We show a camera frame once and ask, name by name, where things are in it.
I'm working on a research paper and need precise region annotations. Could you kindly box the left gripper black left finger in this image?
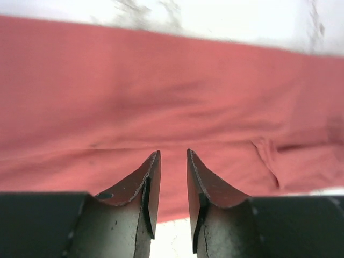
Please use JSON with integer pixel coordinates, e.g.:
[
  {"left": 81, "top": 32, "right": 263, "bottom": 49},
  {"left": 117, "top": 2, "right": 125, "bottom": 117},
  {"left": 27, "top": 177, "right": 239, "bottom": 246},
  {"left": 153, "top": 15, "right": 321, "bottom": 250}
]
[{"left": 1, "top": 151, "right": 161, "bottom": 257}]

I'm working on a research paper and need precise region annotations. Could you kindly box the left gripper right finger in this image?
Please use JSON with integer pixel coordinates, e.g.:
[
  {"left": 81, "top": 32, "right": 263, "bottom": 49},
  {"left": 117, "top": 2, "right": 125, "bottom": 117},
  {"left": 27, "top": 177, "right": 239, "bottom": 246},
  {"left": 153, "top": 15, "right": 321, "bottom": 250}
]
[{"left": 187, "top": 149, "right": 343, "bottom": 258}]

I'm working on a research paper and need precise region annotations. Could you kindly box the salmon red t shirt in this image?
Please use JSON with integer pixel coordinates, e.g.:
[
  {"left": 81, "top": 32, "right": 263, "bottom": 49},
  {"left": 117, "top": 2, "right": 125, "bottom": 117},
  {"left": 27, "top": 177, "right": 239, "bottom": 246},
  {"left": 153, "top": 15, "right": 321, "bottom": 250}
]
[{"left": 1, "top": 16, "right": 343, "bottom": 221}]

